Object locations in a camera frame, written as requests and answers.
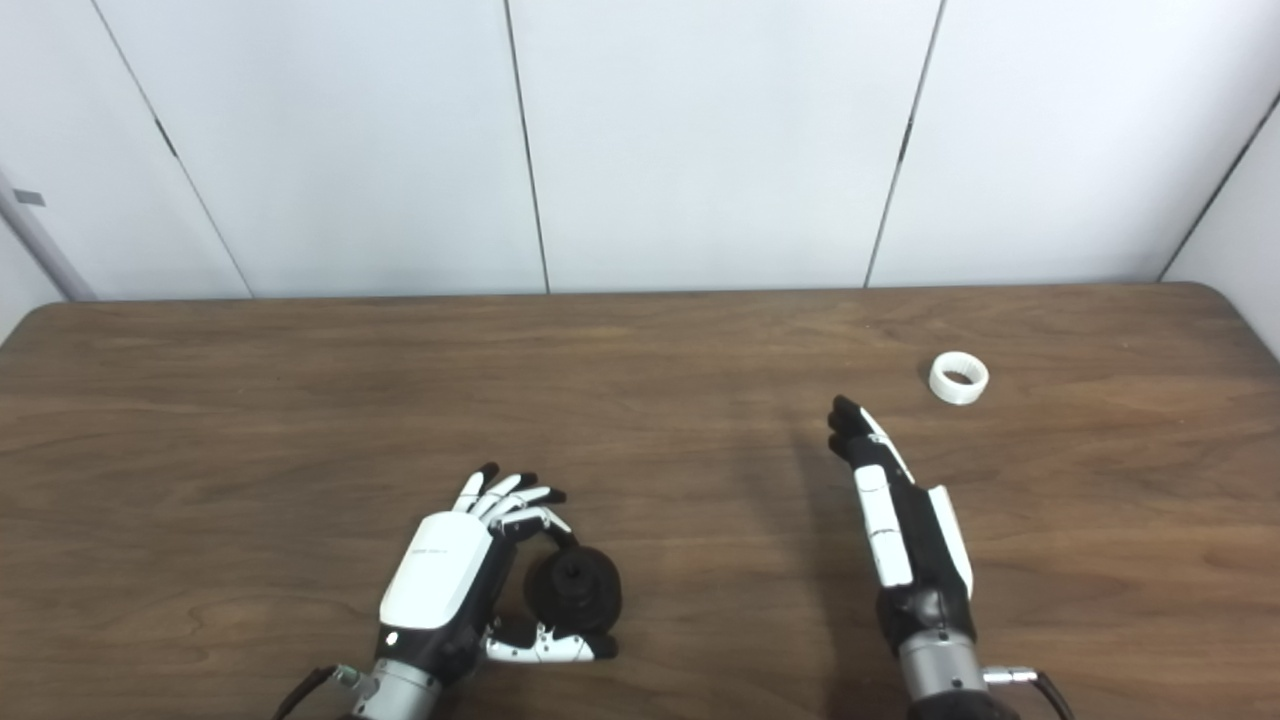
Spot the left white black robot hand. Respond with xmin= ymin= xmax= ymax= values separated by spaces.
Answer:
xmin=378 ymin=462 xmax=619 ymax=691

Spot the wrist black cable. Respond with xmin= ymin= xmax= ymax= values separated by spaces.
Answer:
xmin=984 ymin=666 xmax=1077 ymax=720
xmin=272 ymin=664 xmax=363 ymax=720

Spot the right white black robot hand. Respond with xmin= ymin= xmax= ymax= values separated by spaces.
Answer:
xmin=827 ymin=395 xmax=977 ymax=656

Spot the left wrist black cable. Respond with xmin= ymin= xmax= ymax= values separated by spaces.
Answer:
xmin=272 ymin=664 xmax=363 ymax=720

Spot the grey wall corner post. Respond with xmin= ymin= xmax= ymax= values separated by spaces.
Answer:
xmin=0 ymin=168 xmax=99 ymax=302

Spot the white toothed plastic ring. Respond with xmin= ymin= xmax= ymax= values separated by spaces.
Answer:
xmin=928 ymin=351 xmax=991 ymax=406

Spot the round black plastic part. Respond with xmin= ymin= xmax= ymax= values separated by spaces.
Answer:
xmin=523 ymin=545 xmax=623 ymax=634

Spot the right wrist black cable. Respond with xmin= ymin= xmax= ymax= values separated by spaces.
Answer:
xmin=984 ymin=666 xmax=1077 ymax=720

